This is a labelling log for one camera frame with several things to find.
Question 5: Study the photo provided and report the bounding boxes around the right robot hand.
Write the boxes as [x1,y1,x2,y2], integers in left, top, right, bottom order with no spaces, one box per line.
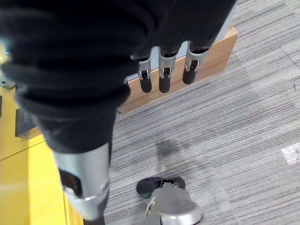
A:
[0,0,238,221]

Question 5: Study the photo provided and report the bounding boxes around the yellow shelf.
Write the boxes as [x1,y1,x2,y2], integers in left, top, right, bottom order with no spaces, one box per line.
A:
[0,44,84,225]

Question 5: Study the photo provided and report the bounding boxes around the grey metal shelf bracket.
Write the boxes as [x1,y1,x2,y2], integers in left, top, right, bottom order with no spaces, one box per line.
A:
[0,39,16,90]

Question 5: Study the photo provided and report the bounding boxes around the dark robot foot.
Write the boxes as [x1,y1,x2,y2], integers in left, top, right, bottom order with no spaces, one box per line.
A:
[136,175,187,200]

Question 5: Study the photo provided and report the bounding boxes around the white floor tape patch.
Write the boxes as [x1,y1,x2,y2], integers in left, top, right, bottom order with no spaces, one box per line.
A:
[279,142,300,165]

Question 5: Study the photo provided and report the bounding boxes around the brown wooden platform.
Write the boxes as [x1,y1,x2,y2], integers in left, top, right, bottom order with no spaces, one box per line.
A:
[117,25,239,115]

